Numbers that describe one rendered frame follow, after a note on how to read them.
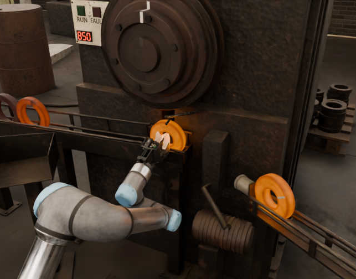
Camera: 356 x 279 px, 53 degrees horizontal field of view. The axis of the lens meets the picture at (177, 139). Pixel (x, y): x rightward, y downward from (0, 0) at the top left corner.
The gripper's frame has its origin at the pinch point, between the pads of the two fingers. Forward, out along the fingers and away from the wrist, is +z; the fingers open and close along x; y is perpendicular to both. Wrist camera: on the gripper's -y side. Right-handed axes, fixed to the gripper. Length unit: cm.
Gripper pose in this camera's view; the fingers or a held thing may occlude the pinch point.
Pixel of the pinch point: (166, 137)
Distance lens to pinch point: 147.6
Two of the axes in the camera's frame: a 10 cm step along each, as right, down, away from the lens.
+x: -9.1, -2.0, 3.7
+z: 4.0, -6.8, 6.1
